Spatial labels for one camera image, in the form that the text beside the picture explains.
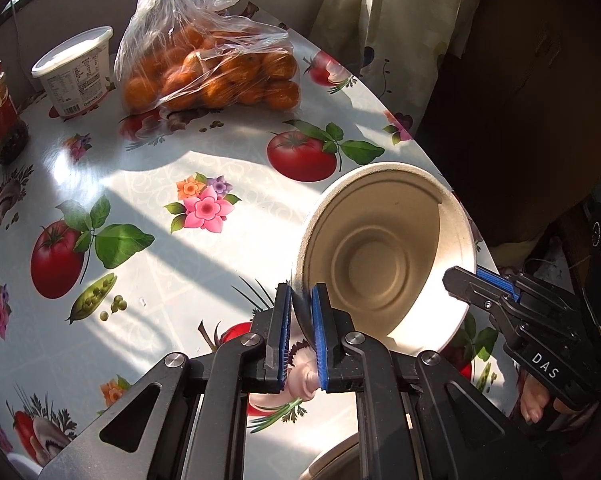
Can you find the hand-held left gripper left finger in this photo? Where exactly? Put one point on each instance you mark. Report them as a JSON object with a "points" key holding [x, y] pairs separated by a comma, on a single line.
{"points": [[283, 340]]}

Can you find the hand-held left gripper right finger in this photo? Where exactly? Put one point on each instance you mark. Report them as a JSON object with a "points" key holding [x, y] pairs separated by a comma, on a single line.
{"points": [[321, 340]]}

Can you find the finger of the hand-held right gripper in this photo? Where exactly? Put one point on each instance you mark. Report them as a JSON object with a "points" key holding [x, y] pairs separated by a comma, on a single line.
{"points": [[470, 287], [500, 282]]}

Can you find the beige paper bowl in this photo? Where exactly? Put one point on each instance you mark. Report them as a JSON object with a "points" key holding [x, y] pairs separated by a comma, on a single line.
{"points": [[375, 255], [335, 462]]}

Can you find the person's right hand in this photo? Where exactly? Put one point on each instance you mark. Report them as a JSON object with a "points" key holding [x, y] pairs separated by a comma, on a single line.
{"points": [[533, 400]]}

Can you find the vegetable print tablecloth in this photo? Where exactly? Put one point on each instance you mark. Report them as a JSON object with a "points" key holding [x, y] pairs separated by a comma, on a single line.
{"points": [[155, 260]]}

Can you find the dark brown furniture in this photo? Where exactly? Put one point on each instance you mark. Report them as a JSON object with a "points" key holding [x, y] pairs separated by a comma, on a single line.
{"points": [[530, 85]]}

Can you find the plastic bag of oranges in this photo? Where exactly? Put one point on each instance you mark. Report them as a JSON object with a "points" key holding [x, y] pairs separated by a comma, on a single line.
{"points": [[220, 75]]}

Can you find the floral print curtain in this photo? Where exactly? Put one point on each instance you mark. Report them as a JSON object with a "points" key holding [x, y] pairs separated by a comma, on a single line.
{"points": [[380, 20]]}

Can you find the white plastic tub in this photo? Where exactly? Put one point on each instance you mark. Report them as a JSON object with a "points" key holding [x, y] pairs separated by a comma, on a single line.
{"points": [[75, 75]]}

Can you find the red label sauce jar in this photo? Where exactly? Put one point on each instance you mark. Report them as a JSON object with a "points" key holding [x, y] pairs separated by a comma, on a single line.
{"points": [[0, 115]]}

